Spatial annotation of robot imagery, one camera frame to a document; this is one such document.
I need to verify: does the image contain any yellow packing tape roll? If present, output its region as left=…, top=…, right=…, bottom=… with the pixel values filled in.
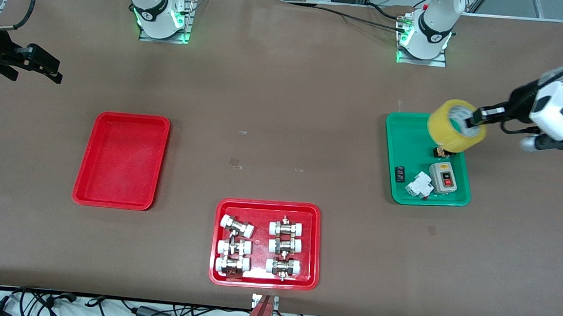
left=426, top=97, right=489, bottom=155

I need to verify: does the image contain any green plastic tray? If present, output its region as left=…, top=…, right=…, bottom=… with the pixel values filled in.
left=381, top=111, right=476, bottom=209

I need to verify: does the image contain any red plastic tray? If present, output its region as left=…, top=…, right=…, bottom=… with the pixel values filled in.
left=71, top=110, right=172, bottom=213

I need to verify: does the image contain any red valve tray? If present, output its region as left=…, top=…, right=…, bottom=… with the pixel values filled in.
left=208, top=197, right=324, bottom=292

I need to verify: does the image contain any white circuit breaker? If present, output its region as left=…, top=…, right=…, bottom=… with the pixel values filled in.
left=404, top=171, right=434, bottom=201

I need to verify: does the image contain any white-capped metal valve fitting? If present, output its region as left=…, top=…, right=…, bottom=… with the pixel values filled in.
left=214, top=255, right=252, bottom=276
left=216, top=237, right=254, bottom=257
left=219, top=214, right=256, bottom=239
left=267, top=237, right=303, bottom=257
left=268, top=215, right=306, bottom=238
left=264, top=256, right=302, bottom=282

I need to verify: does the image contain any black orange connector box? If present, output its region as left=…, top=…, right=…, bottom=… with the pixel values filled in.
left=135, top=305, right=173, bottom=316

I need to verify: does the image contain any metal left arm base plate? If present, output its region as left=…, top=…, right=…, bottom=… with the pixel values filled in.
left=396, top=11, right=450, bottom=67

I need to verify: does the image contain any grey push-button switch box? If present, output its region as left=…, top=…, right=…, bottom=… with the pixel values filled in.
left=427, top=161, right=459, bottom=195

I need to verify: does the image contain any black table cable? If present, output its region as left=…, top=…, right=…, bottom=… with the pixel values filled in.
left=366, top=3, right=409, bottom=21
left=314, top=5, right=404, bottom=32

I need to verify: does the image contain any black floor cable bundle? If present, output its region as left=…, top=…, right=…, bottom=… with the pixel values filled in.
left=0, top=285, right=108, bottom=316

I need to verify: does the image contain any silver post bracket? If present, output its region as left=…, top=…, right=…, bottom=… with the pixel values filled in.
left=251, top=293, right=280, bottom=310

